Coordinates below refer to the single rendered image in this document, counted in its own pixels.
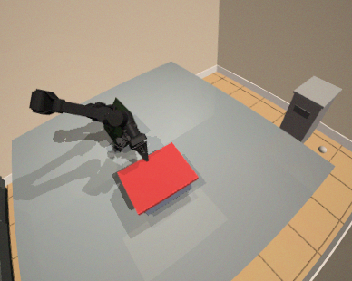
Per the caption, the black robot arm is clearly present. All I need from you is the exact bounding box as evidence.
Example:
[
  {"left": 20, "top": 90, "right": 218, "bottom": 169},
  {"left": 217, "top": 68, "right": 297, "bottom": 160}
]
[{"left": 29, "top": 89, "right": 134, "bottom": 152}]

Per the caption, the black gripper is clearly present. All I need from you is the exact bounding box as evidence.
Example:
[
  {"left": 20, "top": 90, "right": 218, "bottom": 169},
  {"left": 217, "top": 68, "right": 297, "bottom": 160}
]
[{"left": 122, "top": 122, "right": 149, "bottom": 161}]

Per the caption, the red lid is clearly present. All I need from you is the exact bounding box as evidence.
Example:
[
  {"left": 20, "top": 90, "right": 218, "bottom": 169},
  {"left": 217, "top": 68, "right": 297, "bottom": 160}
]
[{"left": 118, "top": 143, "right": 199, "bottom": 215}]

